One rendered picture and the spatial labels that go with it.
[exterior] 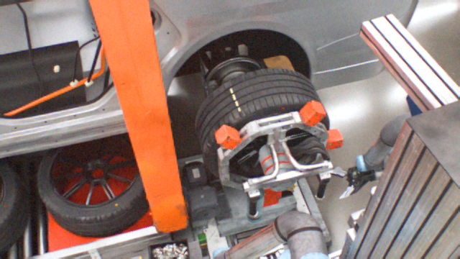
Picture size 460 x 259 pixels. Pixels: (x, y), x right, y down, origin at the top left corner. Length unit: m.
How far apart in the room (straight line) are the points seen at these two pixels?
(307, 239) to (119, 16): 0.88
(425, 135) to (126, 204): 1.94
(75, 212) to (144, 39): 1.46
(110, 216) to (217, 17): 1.21
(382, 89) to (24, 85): 2.54
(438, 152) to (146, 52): 0.93
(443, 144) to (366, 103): 2.77
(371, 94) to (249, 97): 1.83
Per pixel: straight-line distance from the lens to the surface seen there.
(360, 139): 3.70
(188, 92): 3.89
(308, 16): 2.48
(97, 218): 2.81
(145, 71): 1.70
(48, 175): 3.03
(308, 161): 2.67
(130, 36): 1.58
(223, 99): 2.36
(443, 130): 1.19
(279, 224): 1.69
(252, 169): 2.70
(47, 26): 3.25
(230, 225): 3.08
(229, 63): 2.68
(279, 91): 2.32
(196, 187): 2.95
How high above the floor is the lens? 2.91
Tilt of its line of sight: 53 degrees down
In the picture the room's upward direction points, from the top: 1 degrees counter-clockwise
